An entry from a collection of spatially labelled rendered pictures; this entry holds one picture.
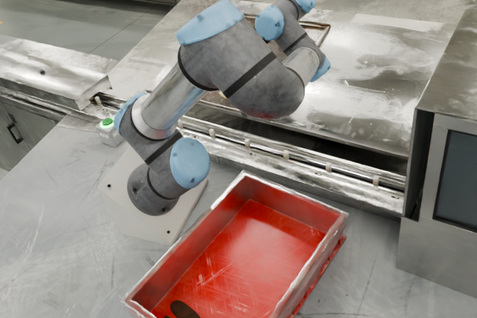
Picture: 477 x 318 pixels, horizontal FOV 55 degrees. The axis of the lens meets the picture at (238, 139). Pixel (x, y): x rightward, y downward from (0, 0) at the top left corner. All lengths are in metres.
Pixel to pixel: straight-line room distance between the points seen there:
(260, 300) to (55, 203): 0.75
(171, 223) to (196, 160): 0.25
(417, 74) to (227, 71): 0.92
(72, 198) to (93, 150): 0.23
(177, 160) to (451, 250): 0.63
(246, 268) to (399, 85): 0.76
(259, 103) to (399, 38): 1.01
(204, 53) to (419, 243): 0.63
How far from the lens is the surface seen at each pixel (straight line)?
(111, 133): 1.65
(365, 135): 1.41
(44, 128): 2.22
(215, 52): 0.77
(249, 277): 1.19
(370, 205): 1.27
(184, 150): 1.12
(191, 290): 1.20
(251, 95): 0.77
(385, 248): 1.23
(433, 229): 1.05
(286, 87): 0.80
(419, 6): 2.30
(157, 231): 1.28
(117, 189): 1.27
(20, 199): 1.66
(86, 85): 1.89
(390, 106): 1.49
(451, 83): 0.91
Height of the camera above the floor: 1.81
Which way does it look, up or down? 40 degrees down
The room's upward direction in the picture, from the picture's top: 12 degrees counter-clockwise
